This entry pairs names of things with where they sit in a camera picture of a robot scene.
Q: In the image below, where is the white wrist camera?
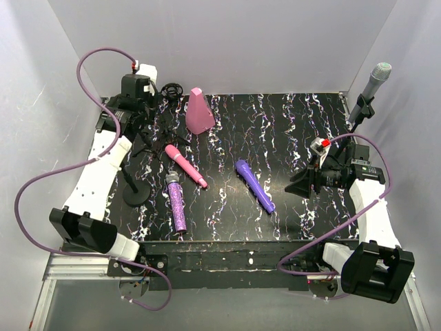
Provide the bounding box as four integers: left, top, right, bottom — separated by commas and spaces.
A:
310, 137, 331, 168
132, 60, 158, 98

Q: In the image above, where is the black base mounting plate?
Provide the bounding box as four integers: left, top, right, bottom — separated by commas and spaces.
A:
106, 239, 356, 292

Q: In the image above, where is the black clip mic stand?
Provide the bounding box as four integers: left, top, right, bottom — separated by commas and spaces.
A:
121, 166, 152, 208

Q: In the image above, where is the black folding tripod stand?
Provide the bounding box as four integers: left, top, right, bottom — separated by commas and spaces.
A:
132, 114, 191, 163

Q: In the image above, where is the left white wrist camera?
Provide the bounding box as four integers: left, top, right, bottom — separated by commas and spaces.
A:
132, 60, 158, 98

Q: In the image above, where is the black round-base mic stand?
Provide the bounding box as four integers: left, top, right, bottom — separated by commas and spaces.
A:
334, 94, 375, 159

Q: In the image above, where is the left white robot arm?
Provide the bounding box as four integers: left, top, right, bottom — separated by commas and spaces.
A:
49, 65, 157, 261

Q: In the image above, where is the pink metronome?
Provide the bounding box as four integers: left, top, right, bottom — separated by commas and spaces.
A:
185, 87, 215, 135

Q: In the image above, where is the purple glitter microphone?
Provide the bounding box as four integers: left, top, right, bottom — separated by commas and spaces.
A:
165, 171, 187, 234

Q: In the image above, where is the purple plastic microphone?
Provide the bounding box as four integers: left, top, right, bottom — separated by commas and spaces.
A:
235, 160, 275, 214

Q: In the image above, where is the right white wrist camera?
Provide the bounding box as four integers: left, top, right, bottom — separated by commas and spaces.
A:
310, 137, 331, 168

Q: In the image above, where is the silver microphone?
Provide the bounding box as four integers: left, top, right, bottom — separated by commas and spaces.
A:
349, 62, 392, 123

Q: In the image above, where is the pink microphone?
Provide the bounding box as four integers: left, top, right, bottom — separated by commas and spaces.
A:
165, 144, 208, 188

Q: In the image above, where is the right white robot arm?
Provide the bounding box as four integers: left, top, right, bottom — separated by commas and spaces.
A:
285, 141, 415, 303

